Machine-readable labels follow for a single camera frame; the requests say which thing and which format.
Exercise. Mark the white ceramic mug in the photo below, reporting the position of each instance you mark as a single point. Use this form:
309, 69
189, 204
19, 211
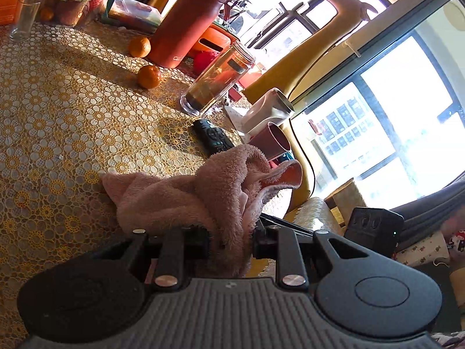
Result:
267, 111

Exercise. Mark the small orange mandarin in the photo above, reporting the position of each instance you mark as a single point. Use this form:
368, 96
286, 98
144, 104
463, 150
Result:
47, 14

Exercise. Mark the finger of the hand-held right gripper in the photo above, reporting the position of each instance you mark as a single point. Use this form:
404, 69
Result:
287, 223

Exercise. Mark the clear glass tea tumbler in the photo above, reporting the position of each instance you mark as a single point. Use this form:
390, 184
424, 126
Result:
214, 80

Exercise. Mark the red thermos bottle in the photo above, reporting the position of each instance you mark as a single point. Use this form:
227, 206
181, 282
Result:
185, 25

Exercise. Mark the red round fruit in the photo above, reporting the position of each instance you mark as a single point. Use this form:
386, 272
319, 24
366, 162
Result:
205, 60

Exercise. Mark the maroon cup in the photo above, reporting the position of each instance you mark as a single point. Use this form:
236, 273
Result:
270, 141

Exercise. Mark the printed cloth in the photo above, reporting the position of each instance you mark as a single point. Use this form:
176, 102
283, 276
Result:
423, 252

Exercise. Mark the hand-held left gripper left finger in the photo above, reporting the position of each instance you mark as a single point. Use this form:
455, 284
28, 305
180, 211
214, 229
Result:
197, 243

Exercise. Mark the pink fluffy towel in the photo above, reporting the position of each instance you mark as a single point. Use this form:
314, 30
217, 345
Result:
203, 203

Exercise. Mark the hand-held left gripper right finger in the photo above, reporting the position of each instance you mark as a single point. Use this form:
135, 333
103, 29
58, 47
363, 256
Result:
263, 244

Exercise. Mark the yellow chair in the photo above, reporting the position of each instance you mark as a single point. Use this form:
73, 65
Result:
312, 47

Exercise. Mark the clear plastic food container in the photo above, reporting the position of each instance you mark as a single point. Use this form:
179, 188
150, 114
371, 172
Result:
134, 11

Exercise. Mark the cardboard box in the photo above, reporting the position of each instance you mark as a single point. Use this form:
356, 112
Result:
347, 198

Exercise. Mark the orange plastic basket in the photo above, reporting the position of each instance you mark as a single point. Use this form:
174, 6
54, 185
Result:
214, 40

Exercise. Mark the black remote control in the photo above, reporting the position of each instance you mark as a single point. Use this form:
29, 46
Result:
212, 136

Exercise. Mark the clear drinking glass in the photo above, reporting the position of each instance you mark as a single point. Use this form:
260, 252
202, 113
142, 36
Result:
23, 17

